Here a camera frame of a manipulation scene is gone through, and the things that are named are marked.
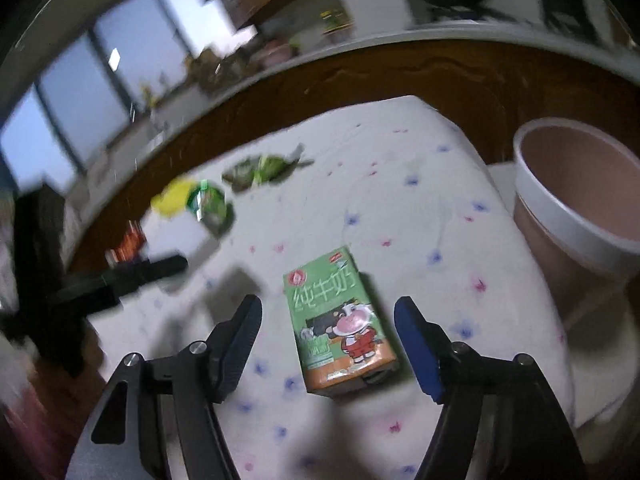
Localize crushed green can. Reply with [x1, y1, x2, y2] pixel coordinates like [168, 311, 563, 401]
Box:
[186, 180, 235, 236]

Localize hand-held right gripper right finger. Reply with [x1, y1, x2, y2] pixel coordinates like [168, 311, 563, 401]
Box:
[393, 296, 588, 480]

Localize green milk carton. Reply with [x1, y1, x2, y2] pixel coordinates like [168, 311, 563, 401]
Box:
[282, 245, 401, 396]

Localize pink basin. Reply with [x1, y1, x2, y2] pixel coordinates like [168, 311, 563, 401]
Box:
[260, 40, 293, 66]

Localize utensil rack with boards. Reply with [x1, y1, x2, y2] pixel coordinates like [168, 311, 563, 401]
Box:
[187, 47, 231, 86]

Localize wooden lower cabinets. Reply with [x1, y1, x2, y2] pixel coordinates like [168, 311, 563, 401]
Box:
[65, 42, 640, 271]

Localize dark stock pot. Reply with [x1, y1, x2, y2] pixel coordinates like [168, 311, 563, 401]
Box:
[520, 0, 601, 36]

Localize yellow packet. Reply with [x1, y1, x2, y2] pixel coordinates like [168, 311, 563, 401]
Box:
[151, 180, 198, 218]

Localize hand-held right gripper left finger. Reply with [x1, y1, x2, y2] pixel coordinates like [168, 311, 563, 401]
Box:
[65, 294, 263, 480]

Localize crushed red can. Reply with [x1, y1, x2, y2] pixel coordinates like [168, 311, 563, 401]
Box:
[106, 220, 148, 266]

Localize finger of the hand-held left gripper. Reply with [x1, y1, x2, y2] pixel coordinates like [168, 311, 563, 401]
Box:
[50, 254, 189, 313]

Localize floral white tablecloth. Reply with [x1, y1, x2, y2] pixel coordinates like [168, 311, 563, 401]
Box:
[65, 95, 576, 480]

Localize pink white rimmed bin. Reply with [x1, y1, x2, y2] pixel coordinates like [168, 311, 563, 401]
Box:
[512, 117, 640, 321]

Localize kitchen window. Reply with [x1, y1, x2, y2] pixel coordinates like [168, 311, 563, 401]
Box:
[0, 0, 261, 196]

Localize crumpled green brown wrapper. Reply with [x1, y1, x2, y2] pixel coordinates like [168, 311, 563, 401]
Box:
[221, 144, 316, 192]

